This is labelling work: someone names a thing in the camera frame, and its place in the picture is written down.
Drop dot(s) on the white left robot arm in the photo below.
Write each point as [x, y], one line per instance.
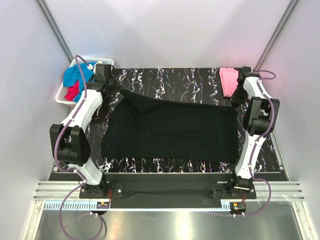
[70, 148]

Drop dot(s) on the black t-shirt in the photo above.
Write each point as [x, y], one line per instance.
[143, 127]

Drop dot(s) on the red t-shirt in basket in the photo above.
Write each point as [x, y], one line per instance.
[72, 92]

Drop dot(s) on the folded pink t-shirt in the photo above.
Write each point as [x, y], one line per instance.
[228, 77]

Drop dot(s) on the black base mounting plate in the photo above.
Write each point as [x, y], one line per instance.
[163, 191]

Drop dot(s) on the aluminium frame rail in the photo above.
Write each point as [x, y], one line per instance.
[52, 193]

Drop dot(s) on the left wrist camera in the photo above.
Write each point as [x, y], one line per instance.
[101, 69]

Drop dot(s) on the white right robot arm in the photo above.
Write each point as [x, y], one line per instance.
[258, 122]

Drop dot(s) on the blue t-shirt in basket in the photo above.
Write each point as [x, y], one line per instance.
[71, 75]

